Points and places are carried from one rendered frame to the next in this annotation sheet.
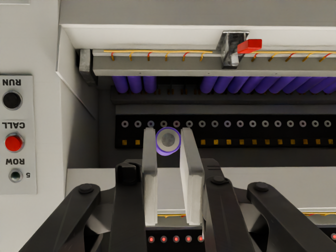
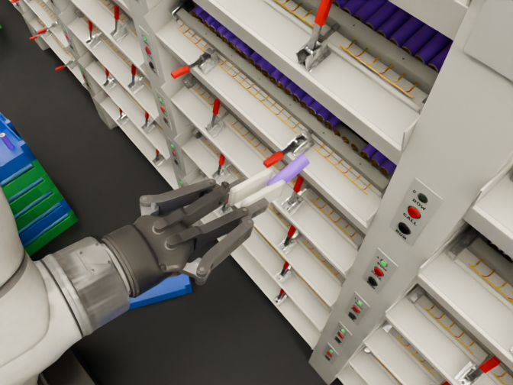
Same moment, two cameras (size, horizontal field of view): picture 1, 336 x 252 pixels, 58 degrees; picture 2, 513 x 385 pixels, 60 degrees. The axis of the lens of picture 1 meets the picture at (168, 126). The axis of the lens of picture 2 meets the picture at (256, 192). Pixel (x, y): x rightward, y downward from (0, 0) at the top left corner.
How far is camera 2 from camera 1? 58 cm
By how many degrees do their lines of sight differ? 73
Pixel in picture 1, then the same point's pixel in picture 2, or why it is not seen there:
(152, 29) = (328, 187)
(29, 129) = (401, 209)
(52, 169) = (399, 180)
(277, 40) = (281, 128)
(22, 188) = (421, 188)
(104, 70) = (375, 183)
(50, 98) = (384, 209)
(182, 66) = (334, 149)
